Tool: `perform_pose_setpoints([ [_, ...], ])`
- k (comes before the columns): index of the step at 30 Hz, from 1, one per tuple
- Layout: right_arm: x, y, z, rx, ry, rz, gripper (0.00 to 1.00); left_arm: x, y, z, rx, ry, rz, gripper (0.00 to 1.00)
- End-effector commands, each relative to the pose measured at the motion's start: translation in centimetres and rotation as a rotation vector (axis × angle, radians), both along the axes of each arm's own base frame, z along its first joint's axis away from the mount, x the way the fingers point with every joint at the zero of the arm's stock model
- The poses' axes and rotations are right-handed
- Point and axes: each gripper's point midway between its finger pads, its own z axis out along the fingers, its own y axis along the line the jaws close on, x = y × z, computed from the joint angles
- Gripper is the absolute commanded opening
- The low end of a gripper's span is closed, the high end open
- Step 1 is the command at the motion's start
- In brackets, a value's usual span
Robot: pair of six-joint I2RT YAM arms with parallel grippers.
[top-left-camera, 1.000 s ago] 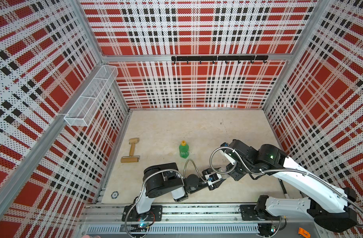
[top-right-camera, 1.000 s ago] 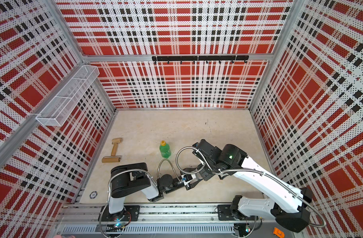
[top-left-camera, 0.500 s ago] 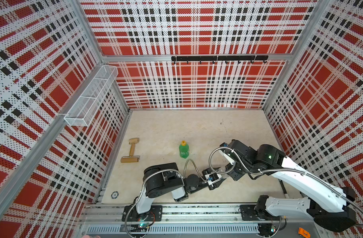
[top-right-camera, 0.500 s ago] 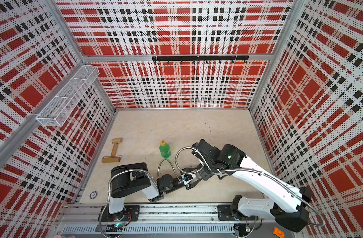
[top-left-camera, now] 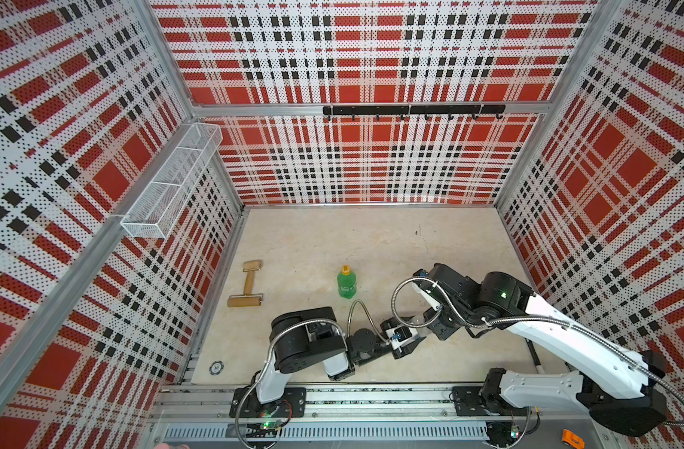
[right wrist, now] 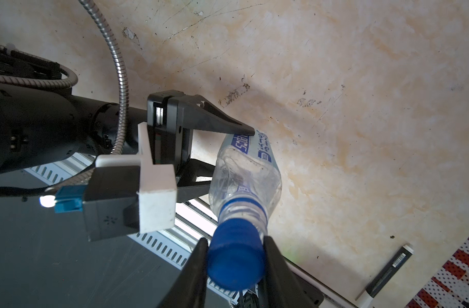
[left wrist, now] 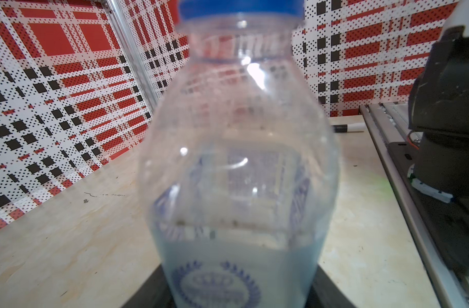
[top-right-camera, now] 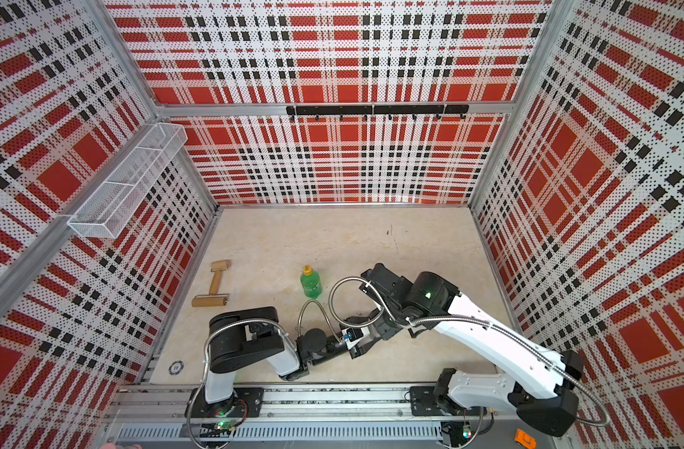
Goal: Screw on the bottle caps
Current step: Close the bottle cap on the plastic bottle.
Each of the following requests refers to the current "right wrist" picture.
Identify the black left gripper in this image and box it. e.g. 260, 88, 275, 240
147, 90, 255, 203

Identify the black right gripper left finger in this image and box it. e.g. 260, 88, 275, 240
157, 238, 208, 308

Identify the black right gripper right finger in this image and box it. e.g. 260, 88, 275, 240
259, 236, 314, 308

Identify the blue bottle cap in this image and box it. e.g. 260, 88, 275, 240
207, 218, 265, 291

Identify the clear small water bottle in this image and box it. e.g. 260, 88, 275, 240
209, 130, 282, 236

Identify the black marker pen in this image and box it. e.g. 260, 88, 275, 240
356, 245, 414, 308

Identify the left metal flex conduit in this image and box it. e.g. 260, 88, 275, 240
0, 0, 128, 193

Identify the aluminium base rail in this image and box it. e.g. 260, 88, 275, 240
26, 153, 355, 307

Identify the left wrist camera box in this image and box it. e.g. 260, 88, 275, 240
40, 122, 178, 241

